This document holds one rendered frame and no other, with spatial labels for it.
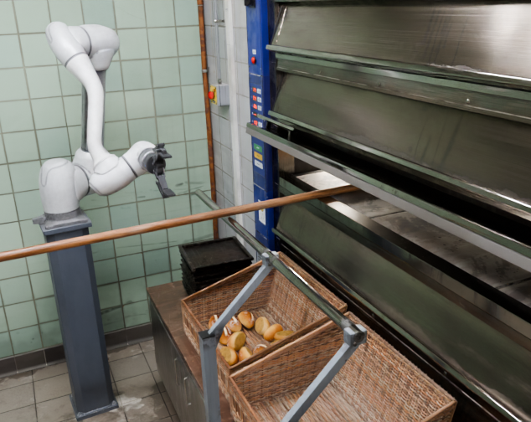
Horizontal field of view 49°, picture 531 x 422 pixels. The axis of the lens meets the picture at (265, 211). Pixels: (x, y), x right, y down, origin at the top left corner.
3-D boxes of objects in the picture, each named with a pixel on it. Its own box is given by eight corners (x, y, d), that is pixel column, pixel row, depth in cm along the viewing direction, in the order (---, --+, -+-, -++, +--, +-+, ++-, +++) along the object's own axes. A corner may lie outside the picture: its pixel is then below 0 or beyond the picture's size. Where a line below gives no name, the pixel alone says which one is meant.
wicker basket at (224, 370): (282, 304, 266) (280, 249, 256) (349, 368, 218) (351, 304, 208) (181, 331, 247) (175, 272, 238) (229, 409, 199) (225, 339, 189)
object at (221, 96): (224, 102, 298) (223, 82, 294) (230, 105, 289) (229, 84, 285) (210, 103, 295) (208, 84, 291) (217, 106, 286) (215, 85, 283)
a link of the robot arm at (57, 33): (72, 50, 221) (98, 48, 232) (45, 14, 222) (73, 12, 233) (59, 73, 229) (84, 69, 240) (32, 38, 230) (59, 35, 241)
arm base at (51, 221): (30, 219, 261) (28, 208, 260) (80, 210, 271) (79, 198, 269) (36, 232, 246) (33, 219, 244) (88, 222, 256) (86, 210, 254)
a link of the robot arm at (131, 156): (168, 162, 224) (140, 182, 222) (157, 154, 238) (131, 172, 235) (153, 140, 219) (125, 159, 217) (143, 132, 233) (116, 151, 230)
